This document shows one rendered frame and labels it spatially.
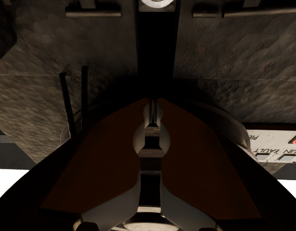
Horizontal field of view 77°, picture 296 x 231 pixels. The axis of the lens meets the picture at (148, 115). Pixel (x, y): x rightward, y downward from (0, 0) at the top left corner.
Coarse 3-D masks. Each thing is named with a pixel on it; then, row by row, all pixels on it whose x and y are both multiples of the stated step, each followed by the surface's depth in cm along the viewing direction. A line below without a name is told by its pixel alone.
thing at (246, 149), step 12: (108, 108) 33; (120, 108) 32; (192, 108) 32; (96, 120) 32; (204, 120) 31; (216, 120) 32; (156, 132) 28; (216, 132) 29; (228, 132) 32; (240, 132) 37; (60, 144) 33; (240, 144) 30; (252, 156) 32
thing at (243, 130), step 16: (144, 80) 39; (160, 80) 39; (112, 96) 33; (128, 96) 32; (144, 96) 31; (160, 96) 31; (176, 96) 31; (192, 96) 38; (208, 96) 42; (80, 112) 35; (224, 112) 34; (64, 128) 40; (240, 128) 37
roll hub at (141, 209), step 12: (144, 180) 32; (156, 180) 31; (144, 192) 30; (156, 192) 30; (144, 204) 29; (156, 204) 29; (132, 216) 36; (144, 216) 35; (156, 216) 35; (120, 228) 46; (132, 228) 40; (144, 228) 39; (156, 228) 39; (168, 228) 38; (180, 228) 45
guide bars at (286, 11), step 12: (84, 0) 22; (252, 0) 22; (72, 12) 23; (84, 12) 23; (96, 12) 23; (108, 12) 23; (120, 12) 23; (192, 12) 23; (204, 12) 23; (216, 12) 23; (228, 12) 22; (240, 12) 22; (252, 12) 22; (264, 12) 22; (276, 12) 22; (288, 12) 22
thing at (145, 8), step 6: (138, 0) 26; (144, 0) 26; (150, 0) 26; (168, 0) 26; (174, 0) 26; (138, 6) 27; (144, 6) 26; (150, 6) 26; (156, 6) 26; (162, 6) 26; (168, 6) 26; (174, 6) 27
